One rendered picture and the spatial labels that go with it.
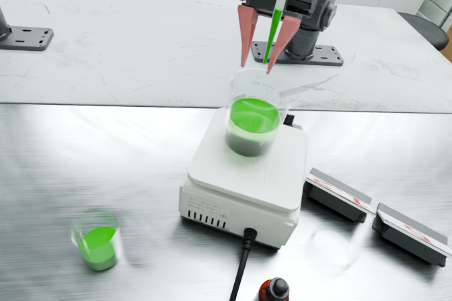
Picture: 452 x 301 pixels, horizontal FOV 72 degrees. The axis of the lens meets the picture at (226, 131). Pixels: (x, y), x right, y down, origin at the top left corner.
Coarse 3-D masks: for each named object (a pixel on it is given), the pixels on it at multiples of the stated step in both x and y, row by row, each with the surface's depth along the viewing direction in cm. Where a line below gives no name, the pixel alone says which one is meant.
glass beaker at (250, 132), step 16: (240, 80) 33; (256, 80) 34; (272, 80) 33; (240, 96) 35; (256, 96) 35; (272, 96) 34; (288, 96) 32; (240, 112) 30; (256, 112) 29; (272, 112) 29; (224, 128) 34; (240, 128) 31; (256, 128) 31; (272, 128) 31; (224, 144) 35; (240, 144) 33; (256, 144) 32; (272, 144) 34
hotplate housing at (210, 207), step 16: (192, 192) 33; (208, 192) 33; (192, 208) 35; (208, 208) 34; (224, 208) 33; (240, 208) 32; (256, 208) 32; (272, 208) 32; (208, 224) 37; (224, 224) 35; (240, 224) 34; (256, 224) 34; (272, 224) 33; (288, 224) 32; (256, 240) 36; (272, 240) 35; (288, 240) 35
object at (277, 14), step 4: (276, 12) 25; (280, 12) 25; (272, 16) 26; (276, 16) 25; (280, 16) 26; (272, 20) 26; (276, 20) 26; (272, 24) 26; (276, 24) 26; (272, 28) 26; (276, 28) 26; (272, 32) 27; (268, 36) 27; (272, 36) 27; (268, 40) 27; (272, 40) 27; (268, 44) 27; (268, 48) 28; (268, 52) 28; (264, 56) 29; (264, 60) 29
